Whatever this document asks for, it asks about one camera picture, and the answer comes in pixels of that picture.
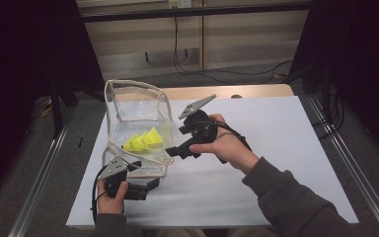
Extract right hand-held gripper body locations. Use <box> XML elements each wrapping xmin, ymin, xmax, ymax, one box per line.
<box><xmin>178</xmin><ymin>94</ymin><xmax>218</xmax><ymax>144</ymax></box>

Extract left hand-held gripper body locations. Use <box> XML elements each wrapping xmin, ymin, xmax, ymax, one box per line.
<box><xmin>101</xmin><ymin>156</ymin><xmax>150</xmax><ymax>200</ymax></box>

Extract clear plastic bag beige trim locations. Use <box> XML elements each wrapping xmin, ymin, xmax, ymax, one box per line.
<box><xmin>102</xmin><ymin>78</ymin><xmax>176</xmax><ymax>180</ymax></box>

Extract person's left hand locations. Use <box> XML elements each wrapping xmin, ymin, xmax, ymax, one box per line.
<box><xmin>98</xmin><ymin>179</ymin><xmax>131</xmax><ymax>214</ymax></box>

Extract person's right hand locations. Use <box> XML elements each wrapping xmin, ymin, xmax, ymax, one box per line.
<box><xmin>189</xmin><ymin>114</ymin><xmax>261</xmax><ymax>176</ymax></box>

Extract person's left leg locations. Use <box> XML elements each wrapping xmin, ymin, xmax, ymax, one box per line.
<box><xmin>154</xmin><ymin>229</ymin><xmax>208</xmax><ymax>237</ymax></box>

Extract person's leg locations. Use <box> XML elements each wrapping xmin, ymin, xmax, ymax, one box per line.
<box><xmin>154</xmin><ymin>229</ymin><xmax>208</xmax><ymax>237</ymax></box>
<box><xmin>226</xmin><ymin>227</ymin><xmax>265</xmax><ymax>237</ymax></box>

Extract wooden table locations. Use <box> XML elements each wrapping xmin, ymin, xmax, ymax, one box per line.
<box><xmin>112</xmin><ymin>83</ymin><xmax>295</xmax><ymax>102</ymax></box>

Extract black stand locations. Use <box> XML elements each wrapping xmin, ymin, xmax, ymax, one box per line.
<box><xmin>49</xmin><ymin>78</ymin><xmax>80</xmax><ymax>139</ymax></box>

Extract beige panelled cabinet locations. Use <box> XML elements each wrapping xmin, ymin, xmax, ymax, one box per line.
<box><xmin>75</xmin><ymin>0</ymin><xmax>312</xmax><ymax>81</ymax></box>

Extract person's right leg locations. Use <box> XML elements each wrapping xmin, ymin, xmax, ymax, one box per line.
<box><xmin>226</xmin><ymin>227</ymin><xmax>265</xmax><ymax>237</ymax></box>

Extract dark curtain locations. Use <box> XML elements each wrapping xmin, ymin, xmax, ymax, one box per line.
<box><xmin>289</xmin><ymin>0</ymin><xmax>379</xmax><ymax>166</ymax></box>
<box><xmin>0</xmin><ymin>0</ymin><xmax>106</xmax><ymax>205</ymax></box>

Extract right hand-held gripper black cable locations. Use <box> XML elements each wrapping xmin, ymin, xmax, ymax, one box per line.
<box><xmin>196</xmin><ymin>119</ymin><xmax>253</xmax><ymax>153</ymax></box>

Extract hand-held gripper black cable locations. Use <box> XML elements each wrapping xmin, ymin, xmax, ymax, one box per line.
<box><xmin>91</xmin><ymin>163</ymin><xmax>112</xmax><ymax>225</ymax></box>
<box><xmin>196</xmin><ymin>119</ymin><xmax>253</xmax><ymax>153</ymax></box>

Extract left hand-held gripper black cable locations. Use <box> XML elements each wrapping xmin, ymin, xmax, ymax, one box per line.
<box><xmin>91</xmin><ymin>163</ymin><xmax>112</xmax><ymax>225</ymax></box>

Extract metal floor rail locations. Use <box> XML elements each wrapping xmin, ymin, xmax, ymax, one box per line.
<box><xmin>8</xmin><ymin>108</ymin><xmax>77</xmax><ymax>237</ymax></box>
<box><xmin>305</xmin><ymin>95</ymin><xmax>379</xmax><ymax>237</ymax></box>

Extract black socket cable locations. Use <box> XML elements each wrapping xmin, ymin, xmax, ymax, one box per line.
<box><xmin>173</xmin><ymin>7</ymin><xmax>294</xmax><ymax>85</ymax></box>

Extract yellow floor cable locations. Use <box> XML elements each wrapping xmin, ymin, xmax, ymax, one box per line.
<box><xmin>33</xmin><ymin>95</ymin><xmax>56</xmax><ymax>120</ymax></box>

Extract white wall socket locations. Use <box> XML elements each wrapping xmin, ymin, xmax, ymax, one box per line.
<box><xmin>168</xmin><ymin>0</ymin><xmax>192</xmax><ymax>9</ymax></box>

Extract black floor cables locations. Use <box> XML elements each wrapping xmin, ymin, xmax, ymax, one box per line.
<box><xmin>312</xmin><ymin>83</ymin><xmax>347</xmax><ymax>140</ymax></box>

